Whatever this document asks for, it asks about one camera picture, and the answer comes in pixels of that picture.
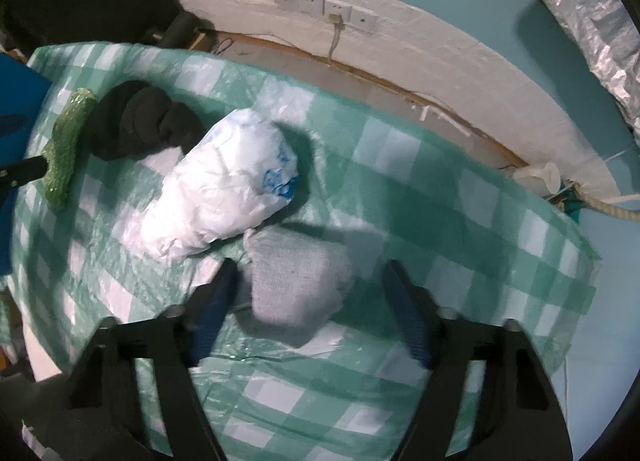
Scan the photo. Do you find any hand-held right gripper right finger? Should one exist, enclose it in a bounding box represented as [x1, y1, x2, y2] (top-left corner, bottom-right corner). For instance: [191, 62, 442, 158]
[382, 260, 574, 461]

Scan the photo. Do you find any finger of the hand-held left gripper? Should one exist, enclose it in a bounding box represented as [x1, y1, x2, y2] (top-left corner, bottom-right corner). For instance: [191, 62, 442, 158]
[0, 155, 47, 188]

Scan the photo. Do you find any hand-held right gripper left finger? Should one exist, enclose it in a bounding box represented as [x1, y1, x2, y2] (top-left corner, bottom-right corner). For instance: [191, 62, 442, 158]
[20, 258, 241, 461]

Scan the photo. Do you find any green mesh scrubber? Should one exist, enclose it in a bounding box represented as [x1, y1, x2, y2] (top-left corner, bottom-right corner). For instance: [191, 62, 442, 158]
[41, 88, 99, 212]

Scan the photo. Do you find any blue cardboard box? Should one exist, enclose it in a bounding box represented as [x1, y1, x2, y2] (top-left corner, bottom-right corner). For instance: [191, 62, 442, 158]
[0, 54, 54, 167]

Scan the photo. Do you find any grey sock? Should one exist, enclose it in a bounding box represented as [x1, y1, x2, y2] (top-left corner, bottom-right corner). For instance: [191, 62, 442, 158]
[244, 231, 352, 349]

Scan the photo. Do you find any green white checkered tablecloth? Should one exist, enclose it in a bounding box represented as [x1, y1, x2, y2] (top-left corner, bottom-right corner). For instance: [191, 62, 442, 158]
[0, 41, 601, 461]

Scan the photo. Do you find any white plastic bag blue print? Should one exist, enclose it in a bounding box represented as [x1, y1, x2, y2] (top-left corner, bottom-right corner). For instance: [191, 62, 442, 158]
[140, 108, 301, 260]

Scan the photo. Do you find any black sock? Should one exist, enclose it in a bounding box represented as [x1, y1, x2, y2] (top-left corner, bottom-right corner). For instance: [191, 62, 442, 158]
[87, 81, 207, 162]

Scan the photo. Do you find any white plastic funnel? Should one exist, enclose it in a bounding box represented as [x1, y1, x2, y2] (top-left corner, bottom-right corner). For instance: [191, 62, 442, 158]
[512, 161, 563, 194]

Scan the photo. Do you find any black foam roller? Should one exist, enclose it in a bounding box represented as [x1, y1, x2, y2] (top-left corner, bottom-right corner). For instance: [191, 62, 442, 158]
[150, 11, 206, 49]

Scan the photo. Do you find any silver foil curtain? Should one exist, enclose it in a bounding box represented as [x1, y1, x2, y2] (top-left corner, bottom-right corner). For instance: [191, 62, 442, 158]
[525, 0, 640, 134]

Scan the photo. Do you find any beige braided rope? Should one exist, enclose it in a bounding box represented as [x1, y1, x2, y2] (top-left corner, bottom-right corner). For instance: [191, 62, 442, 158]
[575, 185, 640, 223]

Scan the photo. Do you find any grey plug cable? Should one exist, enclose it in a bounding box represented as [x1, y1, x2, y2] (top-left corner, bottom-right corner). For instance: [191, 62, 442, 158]
[326, 14, 347, 63]

